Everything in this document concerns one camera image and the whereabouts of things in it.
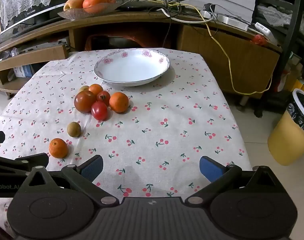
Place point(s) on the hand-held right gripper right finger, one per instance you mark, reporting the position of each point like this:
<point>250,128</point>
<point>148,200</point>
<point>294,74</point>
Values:
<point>212,168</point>

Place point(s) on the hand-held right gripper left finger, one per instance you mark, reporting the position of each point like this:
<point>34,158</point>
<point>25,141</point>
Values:
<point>93,168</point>

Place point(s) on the dimpled orange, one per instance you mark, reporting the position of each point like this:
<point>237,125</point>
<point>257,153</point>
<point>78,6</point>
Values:
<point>58,148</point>

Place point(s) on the brown kiwi fruit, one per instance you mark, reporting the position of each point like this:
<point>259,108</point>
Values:
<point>74,129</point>

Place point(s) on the bright red tomato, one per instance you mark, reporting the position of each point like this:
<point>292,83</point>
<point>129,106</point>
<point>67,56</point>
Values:
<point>99,111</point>

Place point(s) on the large dark red tomato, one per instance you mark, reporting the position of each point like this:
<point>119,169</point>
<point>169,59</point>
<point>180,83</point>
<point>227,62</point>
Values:
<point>85,101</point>

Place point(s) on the large orange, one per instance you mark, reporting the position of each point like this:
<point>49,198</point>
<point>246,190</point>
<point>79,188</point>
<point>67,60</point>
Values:
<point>119,102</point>

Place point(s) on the small tomato with green stem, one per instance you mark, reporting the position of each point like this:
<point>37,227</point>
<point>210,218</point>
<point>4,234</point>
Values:
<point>103,97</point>

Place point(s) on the small mandarin orange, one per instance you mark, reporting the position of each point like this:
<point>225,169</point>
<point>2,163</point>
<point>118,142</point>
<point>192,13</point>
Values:
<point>95,89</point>

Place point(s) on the small yellowish round fruit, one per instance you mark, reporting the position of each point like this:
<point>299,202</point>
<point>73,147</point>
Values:
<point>83,88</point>

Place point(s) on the white floral plate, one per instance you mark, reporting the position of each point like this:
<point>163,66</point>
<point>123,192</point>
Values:
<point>132,66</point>

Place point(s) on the cherry printed tablecloth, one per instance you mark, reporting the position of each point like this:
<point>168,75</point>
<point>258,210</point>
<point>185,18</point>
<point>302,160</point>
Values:
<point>167,120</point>

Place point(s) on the white and blue box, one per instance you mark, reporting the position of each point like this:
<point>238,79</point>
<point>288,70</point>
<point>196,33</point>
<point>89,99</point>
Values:
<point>23,70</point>

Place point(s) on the yellow trash bin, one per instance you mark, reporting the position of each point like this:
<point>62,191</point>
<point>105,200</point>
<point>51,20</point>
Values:
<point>287,142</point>

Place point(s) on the black bin liner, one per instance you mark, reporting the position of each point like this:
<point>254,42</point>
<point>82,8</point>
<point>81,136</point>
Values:
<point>298,115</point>

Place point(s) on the black television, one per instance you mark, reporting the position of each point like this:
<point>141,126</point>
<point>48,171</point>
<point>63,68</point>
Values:
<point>29,13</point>

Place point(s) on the wooden television cabinet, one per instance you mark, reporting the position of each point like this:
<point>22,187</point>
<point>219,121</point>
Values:
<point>192,40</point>

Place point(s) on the red crumpled bag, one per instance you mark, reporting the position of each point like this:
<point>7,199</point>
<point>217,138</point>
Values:
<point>259,40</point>

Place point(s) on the glass fruit dish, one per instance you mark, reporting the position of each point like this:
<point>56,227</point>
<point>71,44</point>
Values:
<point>74,13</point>

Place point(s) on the white labelled device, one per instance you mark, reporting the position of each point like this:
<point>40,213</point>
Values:
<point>265,31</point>

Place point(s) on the white power strip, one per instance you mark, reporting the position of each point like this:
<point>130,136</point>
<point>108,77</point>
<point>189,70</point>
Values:
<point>229,20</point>

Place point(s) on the yellow apple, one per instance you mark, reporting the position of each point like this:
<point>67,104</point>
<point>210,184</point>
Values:
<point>73,4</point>

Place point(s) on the black power adapter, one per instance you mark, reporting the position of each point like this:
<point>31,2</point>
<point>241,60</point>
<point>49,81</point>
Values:
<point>209,7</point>

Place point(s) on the orange on glass dish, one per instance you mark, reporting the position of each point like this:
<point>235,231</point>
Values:
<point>97,1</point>

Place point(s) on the black metal shelf rack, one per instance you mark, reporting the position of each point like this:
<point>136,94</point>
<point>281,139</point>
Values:
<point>299,12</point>

